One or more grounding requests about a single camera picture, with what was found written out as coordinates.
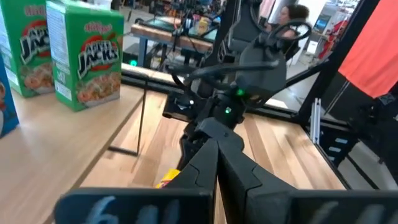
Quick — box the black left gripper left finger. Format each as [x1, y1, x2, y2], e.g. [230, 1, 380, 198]
[54, 138, 220, 224]

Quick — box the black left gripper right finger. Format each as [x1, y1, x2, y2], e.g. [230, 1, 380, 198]
[217, 141, 398, 224]

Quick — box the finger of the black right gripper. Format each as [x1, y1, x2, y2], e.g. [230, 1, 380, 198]
[177, 134, 203, 171]

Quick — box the yellow Corn Pops cereal box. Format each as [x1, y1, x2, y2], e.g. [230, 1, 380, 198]
[155, 169, 181, 189]

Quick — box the green Apple Jacks cereal box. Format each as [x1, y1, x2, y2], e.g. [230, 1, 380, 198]
[0, 0, 56, 99]
[45, 0, 125, 112]

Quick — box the blue Rice Krispies cereal box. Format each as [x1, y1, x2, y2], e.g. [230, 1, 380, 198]
[0, 57, 20, 139]

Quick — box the wooden shelf with black legs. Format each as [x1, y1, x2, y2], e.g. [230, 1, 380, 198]
[0, 79, 149, 224]

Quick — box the silver aluminium extrusion piece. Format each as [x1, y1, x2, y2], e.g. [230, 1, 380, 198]
[310, 98, 323, 146]

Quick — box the small yellow box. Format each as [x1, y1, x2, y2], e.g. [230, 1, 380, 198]
[196, 17, 210, 35]

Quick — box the neighbouring blue-legged table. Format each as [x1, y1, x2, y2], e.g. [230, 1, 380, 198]
[130, 15, 218, 68]

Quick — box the black office chair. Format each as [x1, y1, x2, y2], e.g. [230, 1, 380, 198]
[229, 0, 274, 50]

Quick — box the person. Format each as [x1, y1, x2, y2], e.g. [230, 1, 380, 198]
[278, 3, 312, 60]

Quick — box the blue display screen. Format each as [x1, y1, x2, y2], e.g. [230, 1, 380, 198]
[312, 12, 333, 35]

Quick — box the orange cloth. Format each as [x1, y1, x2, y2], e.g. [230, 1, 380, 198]
[338, 0, 398, 99]

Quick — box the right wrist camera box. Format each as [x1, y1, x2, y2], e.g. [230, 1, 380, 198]
[163, 93, 200, 122]

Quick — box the black aluminium rig frame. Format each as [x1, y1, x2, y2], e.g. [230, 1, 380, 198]
[121, 0, 398, 191]

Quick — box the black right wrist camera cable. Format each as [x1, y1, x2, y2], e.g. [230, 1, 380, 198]
[267, 19, 313, 43]

